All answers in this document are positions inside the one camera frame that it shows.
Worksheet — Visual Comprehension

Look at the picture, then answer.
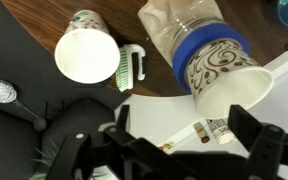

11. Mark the patterned paper cup on table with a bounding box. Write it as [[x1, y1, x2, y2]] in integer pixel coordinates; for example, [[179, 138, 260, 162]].
[[54, 10, 120, 84]]

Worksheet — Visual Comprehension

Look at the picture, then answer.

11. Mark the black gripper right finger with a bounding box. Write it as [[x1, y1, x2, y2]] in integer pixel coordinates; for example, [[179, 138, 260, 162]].
[[228, 105, 288, 180]]

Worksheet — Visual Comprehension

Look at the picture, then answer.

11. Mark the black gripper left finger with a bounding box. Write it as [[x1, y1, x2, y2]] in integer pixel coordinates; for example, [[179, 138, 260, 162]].
[[45, 104, 198, 180]]

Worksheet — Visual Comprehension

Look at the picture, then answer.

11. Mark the plastic jar with blue lid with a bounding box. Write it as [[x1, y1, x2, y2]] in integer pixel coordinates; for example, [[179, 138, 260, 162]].
[[138, 0, 249, 92]]

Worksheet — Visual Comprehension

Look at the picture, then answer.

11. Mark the green white scrub brush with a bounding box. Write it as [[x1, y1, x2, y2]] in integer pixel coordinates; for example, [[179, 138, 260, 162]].
[[115, 44, 146, 92]]

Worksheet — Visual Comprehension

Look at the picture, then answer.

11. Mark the patterned paper cup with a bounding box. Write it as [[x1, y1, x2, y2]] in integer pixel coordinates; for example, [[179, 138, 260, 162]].
[[185, 39, 274, 119], [54, 10, 120, 84]]

